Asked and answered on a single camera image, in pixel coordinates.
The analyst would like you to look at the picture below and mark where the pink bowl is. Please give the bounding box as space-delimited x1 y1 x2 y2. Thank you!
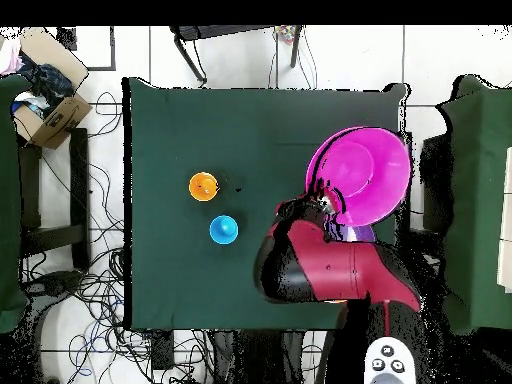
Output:
305 126 413 228

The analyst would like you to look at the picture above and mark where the purple bowl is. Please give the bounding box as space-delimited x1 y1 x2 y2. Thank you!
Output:
327 223 378 244

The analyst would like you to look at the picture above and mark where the blue cup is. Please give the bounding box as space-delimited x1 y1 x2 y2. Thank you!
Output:
208 215 240 246

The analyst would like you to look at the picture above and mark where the black box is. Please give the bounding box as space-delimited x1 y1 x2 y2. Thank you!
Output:
422 133 453 235

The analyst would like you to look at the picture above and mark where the orange cup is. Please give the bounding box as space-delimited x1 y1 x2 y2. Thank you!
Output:
188 171 220 203

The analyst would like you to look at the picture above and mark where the green cloth covered table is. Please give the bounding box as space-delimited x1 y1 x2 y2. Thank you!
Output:
437 74 512 335
0 74 31 334

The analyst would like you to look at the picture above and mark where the dark green table cloth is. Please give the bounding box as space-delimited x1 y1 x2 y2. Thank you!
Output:
121 76 409 331

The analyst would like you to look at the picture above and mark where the colourful toy pile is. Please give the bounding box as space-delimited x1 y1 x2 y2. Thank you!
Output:
275 25 297 45

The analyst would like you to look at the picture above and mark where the cardboard box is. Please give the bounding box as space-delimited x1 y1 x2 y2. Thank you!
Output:
11 27 94 150

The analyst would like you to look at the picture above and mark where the dark blue cloth bundle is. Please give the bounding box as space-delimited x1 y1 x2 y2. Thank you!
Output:
17 51 75 117

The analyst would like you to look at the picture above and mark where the pink white cloth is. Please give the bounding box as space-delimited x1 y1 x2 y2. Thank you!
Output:
0 37 23 75

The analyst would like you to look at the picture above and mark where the black metal stool frame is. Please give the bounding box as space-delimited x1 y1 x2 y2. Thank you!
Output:
169 25 304 87

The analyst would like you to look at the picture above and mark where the tangle of floor cables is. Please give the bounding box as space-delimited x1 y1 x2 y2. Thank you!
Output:
23 91 213 384

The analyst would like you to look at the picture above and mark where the black bench frame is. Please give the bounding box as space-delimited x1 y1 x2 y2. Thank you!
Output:
17 127 91 273

